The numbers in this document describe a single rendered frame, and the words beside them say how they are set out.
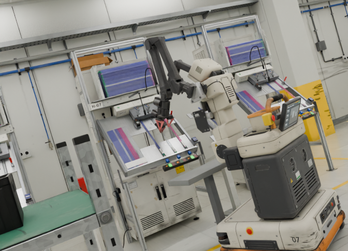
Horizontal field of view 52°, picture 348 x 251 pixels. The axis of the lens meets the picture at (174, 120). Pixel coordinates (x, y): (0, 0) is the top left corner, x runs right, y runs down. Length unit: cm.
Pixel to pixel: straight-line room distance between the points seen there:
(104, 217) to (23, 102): 420
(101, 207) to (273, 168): 156
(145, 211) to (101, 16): 294
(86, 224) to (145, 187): 265
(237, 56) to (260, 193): 217
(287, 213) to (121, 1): 403
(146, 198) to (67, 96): 210
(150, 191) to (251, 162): 141
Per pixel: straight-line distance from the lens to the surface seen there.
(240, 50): 414
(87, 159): 71
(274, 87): 414
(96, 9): 530
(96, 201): 72
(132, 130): 332
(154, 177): 338
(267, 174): 219
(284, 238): 227
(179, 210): 352
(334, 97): 718
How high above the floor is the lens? 110
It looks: 2 degrees down
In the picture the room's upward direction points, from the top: 17 degrees counter-clockwise
